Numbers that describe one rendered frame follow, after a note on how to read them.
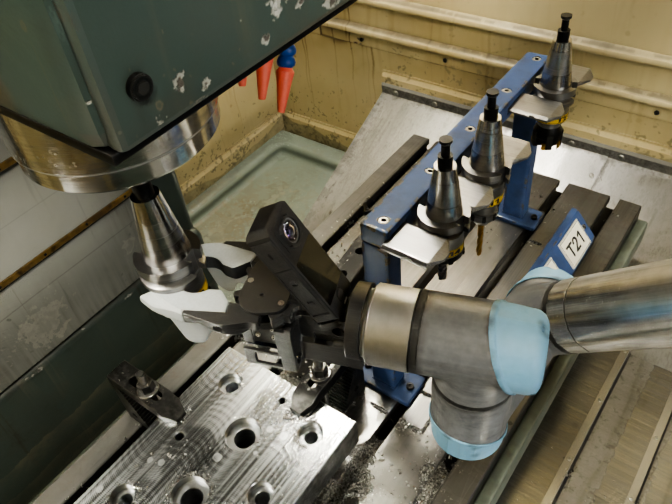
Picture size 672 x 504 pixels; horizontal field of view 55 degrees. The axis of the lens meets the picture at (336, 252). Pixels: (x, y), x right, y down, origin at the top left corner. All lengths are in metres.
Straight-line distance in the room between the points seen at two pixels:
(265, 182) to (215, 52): 1.63
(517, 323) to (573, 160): 1.01
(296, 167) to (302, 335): 1.37
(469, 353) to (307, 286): 0.14
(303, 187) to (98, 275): 0.84
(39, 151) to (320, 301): 0.24
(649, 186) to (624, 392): 0.46
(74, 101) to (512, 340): 0.38
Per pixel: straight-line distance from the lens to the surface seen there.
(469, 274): 1.15
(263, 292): 0.58
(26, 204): 1.05
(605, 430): 1.20
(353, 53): 1.75
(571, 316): 0.64
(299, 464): 0.85
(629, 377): 1.30
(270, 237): 0.50
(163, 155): 0.47
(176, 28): 0.27
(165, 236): 0.58
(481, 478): 0.93
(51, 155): 0.47
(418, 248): 0.74
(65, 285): 1.15
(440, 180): 0.73
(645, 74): 1.43
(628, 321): 0.61
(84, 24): 0.25
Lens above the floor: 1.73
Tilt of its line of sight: 44 degrees down
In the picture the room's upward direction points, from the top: 7 degrees counter-clockwise
